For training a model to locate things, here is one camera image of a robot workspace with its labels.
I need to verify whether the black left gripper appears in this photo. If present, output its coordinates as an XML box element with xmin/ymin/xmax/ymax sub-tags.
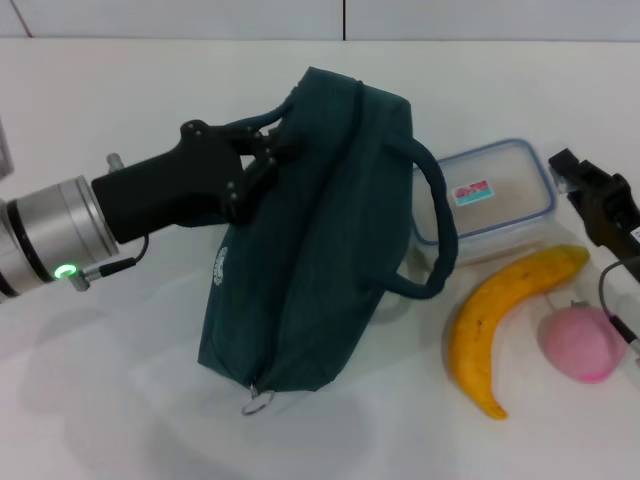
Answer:
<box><xmin>91</xmin><ymin>119</ymin><xmax>302</xmax><ymax>246</ymax></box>

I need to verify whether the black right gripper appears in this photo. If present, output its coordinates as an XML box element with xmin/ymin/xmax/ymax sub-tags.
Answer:
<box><xmin>548</xmin><ymin>148</ymin><xmax>640</xmax><ymax>281</ymax></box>

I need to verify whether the clear plastic lunch box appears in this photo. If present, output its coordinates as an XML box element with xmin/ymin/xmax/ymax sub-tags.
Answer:
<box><xmin>410</xmin><ymin>138</ymin><xmax>559</xmax><ymax>266</ymax></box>

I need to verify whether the dark teal fabric lunch bag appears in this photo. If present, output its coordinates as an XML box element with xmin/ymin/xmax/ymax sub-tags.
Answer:
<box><xmin>197</xmin><ymin>65</ymin><xmax>459</xmax><ymax>404</ymax></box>

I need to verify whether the pink toy peach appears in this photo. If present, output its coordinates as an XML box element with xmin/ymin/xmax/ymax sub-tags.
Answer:
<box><xmin>542</xmin><ymin>299</ymin><xmax>629</xmax><ymax>384</ymax></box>

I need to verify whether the yellow banana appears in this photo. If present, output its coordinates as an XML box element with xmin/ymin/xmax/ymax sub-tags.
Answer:
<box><xmin>448</xmin><ymin>243</ymin><xmax>591</xmax><ymax>420</ymax></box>

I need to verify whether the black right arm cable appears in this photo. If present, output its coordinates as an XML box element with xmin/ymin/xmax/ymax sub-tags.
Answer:
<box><xmin>599</xmin><ymin>259</ymin><xmax>640</xmax><ymax>361</ymax></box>

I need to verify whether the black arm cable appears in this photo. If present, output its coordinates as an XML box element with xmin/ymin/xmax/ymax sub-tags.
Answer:
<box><xmin>599</xmin><ymin>259</ymin><xmax>640</xmax><ymax>361</ymax></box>
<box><xmin>69</xmin><ymin>234</ymin><xmax>150</xmax><ymax>289</ymax></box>

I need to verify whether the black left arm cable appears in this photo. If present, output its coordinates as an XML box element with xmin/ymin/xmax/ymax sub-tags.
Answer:
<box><xmin>69</xmin><ymin>234</ymin><xmax>150</xmax><ymax>289</ymax></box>

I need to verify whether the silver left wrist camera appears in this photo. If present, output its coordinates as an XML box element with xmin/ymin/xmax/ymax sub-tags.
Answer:
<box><xmin>0</xmin><ymin>117</ymin><xmax>12</xmax><ymax>177</ymax></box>

